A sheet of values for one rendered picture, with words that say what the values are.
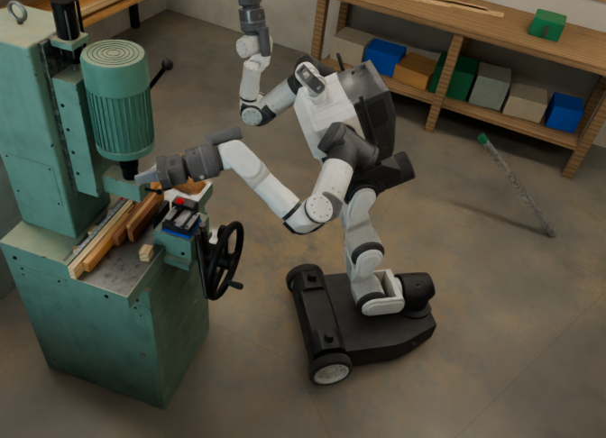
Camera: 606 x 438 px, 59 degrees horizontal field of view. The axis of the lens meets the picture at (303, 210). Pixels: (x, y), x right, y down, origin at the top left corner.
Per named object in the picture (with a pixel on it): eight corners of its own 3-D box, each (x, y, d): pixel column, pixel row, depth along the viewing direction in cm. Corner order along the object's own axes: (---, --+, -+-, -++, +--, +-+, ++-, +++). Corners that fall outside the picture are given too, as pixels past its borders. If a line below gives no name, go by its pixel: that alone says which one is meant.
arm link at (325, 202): (316, 247, 150) (338, 185, 161) (340, 233, 139) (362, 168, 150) (281, 227, 147) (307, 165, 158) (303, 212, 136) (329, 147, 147)
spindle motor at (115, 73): (136, 168, 158) (124, 74, 137) (84, 152, 161) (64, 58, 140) (165, 138, 171) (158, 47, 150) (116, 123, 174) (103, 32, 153)
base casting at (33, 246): (150, 310, 180) (148, 293, 174) (4, 260, 189) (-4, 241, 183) (207, 225, 212) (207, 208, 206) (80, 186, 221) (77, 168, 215)
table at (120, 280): (157, 320, 162) (155, 308, 158) (68, 289, 167) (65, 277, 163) (235, 200, 206) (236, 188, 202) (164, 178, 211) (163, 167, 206)
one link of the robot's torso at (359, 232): (374, 237, 238) (370, 158, 205) (387, 267, 226) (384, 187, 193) (342, 245, 237) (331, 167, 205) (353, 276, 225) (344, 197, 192)
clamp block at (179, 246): (190, 261, 176) (189, 242, 170) (154, 250, 178) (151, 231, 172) (210, 232, 187) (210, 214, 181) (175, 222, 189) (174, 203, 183)
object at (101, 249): (89, 272, 165) (87, 264, 162) (84, 270, 165) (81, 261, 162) (183, 162, 210) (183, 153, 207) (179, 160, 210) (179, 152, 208)
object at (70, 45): (76, 68, 148) (63, 7, 136) (50, 61, 149) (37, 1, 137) (92, 57, 153) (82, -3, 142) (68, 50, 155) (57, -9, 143)
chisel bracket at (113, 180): (141, 206, 177) (139, 187, 171) (104, 195, 179) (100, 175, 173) (152, 193, 182) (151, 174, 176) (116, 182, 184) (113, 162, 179)
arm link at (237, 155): (216, 155, 142) (252, 190, 144) (216, 152, 133) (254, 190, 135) (234, 138, 143) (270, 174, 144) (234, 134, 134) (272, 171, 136)
